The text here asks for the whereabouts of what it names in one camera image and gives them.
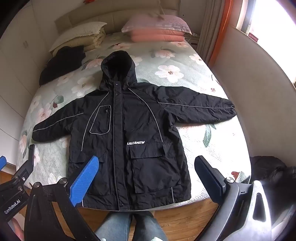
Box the white wardrobe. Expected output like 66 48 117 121
0 0 56 163

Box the window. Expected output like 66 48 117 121
236 0 296 43

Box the beige curtain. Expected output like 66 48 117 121
196 0 232 63

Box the person's leg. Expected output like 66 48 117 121
95 212 133 241
133 210 169 241

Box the orange curtain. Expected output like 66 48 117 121
211 0 243 67

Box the person's left leg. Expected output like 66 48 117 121
95 212 133 241

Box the beige padded headboard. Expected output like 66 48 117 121
54 0 183 35

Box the pink folded quilt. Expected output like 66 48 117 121
131 29 185 42

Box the cream pillow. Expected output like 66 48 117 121
48 22 108 52

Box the white nightstand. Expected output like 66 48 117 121
184 32 199 49

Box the pink patterned pillow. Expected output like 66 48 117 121
121 14 192 35

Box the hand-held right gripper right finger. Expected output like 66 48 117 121
194 156 281 241

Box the bed with floral bedspread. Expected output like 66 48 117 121
16 31 251 204

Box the beige folded quilt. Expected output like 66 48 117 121
82 31 107 52

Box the dark cloth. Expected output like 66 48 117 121
250 156 296 186

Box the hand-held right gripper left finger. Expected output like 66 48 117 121
24 155 102 241

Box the person's right leg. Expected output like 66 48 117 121
133 210 169 241

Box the black hooded jacket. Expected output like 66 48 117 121
32 50 237 211

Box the black garment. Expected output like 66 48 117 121
39 46 86 86

